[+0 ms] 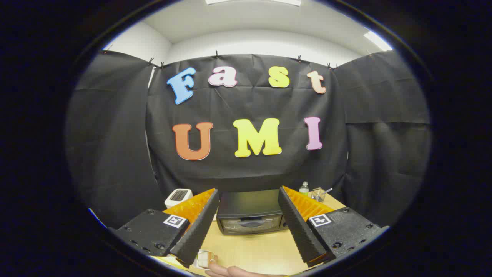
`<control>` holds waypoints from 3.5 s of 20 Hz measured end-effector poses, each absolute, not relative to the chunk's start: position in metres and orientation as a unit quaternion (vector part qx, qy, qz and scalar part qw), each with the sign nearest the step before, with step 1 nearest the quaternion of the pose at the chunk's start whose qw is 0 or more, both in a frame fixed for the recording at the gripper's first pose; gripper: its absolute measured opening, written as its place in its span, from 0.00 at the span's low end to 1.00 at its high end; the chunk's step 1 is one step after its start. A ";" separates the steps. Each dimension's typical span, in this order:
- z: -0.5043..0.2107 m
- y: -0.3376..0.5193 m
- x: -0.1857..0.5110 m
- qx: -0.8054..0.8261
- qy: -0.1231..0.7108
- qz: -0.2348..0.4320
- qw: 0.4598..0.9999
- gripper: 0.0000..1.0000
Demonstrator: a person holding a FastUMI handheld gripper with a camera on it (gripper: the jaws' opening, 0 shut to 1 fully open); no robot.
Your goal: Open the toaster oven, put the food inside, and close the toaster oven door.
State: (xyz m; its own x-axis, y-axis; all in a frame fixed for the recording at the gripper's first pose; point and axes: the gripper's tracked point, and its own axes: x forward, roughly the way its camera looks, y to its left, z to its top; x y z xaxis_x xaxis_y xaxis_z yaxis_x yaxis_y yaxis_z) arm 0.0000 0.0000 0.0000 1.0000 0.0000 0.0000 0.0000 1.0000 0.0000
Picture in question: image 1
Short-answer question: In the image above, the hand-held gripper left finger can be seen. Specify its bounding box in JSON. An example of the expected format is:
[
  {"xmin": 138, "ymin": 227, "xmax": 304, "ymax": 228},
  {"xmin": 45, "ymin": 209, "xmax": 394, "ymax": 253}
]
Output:
[{"xmin": 109, "ymin": 188, "xmax": 220, "ymax": 269}]

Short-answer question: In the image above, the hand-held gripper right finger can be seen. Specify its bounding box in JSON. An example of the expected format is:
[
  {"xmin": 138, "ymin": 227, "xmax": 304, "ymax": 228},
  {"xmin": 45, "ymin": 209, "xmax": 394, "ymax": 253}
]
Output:
[{"xmin": 278, "ymin": 186, "xmax": 389, "ymax": 268}]

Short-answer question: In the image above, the sandwich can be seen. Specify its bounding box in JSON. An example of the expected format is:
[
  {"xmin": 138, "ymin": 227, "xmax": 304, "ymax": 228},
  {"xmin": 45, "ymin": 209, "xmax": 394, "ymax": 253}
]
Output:
[{"xmin": 197, "ymin": 250, "xmax": 218, "ymax": 268}]

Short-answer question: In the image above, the black toaster oven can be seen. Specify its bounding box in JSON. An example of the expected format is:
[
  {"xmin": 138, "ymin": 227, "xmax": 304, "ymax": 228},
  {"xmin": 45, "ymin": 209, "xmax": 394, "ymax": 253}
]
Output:
[{"xmin": 216, "ymin": 189, "xmax": 289, "ymax": 235}]

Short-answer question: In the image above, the white bread toaster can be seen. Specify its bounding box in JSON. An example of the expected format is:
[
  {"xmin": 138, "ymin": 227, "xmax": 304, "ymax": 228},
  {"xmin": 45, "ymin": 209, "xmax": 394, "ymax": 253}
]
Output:
[{"xmin": 165, "ymin": 188, "xmax": 194, "ymax": 209}]

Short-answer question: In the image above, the ceiling light panel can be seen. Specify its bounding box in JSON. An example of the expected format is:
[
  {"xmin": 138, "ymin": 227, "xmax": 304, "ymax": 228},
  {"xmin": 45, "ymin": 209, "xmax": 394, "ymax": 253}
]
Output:
[
  {"xmin": 363, "ymin": 31, "xmax": 393, "ymax": 52},
  {"xmin": 206, "ymin": 0, "xmax": 302, "ymax": 6}
]

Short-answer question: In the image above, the wire holder with spoon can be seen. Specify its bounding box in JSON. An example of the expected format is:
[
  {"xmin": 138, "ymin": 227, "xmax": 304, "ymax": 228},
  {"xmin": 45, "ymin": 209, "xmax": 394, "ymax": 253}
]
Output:
[{"xmin": 311, "ymin": 187, "xmax": 333, "ymax": 202}]

